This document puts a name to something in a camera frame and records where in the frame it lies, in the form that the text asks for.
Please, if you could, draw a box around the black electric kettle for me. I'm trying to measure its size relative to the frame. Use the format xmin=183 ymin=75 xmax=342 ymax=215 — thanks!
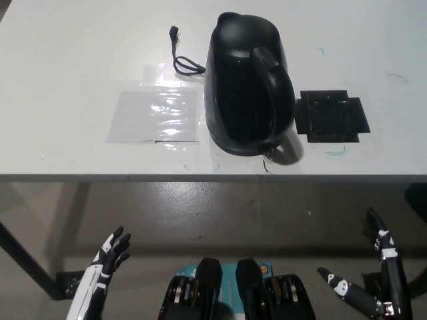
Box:
xmin=203 ymin=11 xmax=298 ymax=158

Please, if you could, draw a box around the large transparent plastic sheet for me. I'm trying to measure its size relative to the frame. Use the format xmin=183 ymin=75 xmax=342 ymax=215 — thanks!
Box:
xmin=105 ymin=86 xmax=205 ymax=145

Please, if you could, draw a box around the dark object at floor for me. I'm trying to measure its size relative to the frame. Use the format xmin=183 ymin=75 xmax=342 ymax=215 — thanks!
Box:
xmin=404 ymin=185 xmax=427 ymax=217

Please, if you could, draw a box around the black tape patch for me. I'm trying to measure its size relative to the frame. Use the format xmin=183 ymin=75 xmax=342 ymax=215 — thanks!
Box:
xmin=294 ymin=89 xmax=372 ymax=145

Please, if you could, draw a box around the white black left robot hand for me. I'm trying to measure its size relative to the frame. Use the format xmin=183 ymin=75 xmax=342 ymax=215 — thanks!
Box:
xmin=65 ymin=226 xmax=131 ymax=320

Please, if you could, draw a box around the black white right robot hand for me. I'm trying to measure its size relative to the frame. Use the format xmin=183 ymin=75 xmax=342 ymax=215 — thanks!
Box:
xmin=316 ymin=207 xmax=412 ymax=320

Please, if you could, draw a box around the black power cord with plug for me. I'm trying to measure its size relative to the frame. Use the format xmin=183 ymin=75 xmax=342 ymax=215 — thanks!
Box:
xmin=169 ymin=26 xmax=207 ymax=79

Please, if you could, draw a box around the black table leg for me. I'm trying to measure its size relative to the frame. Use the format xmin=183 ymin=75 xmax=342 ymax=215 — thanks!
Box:
xmin=0 ymin=219 xmax=57 ymax=301

